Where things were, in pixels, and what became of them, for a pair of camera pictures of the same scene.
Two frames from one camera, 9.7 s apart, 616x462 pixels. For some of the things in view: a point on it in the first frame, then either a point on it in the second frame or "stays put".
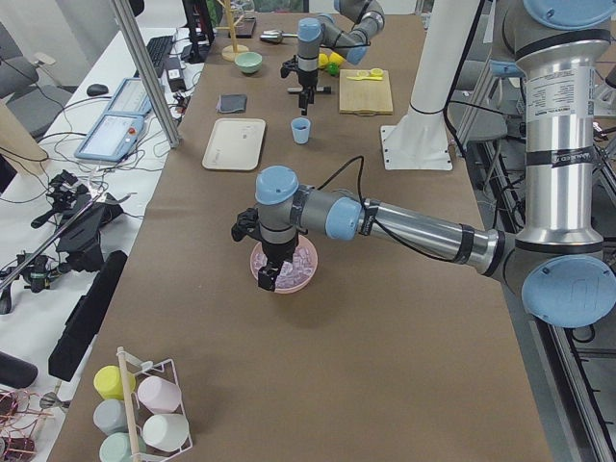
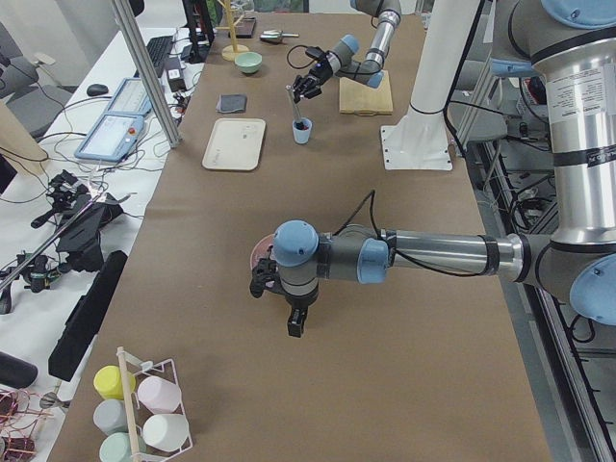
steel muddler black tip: [325, 89] to [295, 102]
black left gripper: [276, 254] to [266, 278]
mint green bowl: [248, 62] stays put
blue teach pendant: [112, 136] stays put
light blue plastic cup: [301, 129] stays put
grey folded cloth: [230, 103] stays put
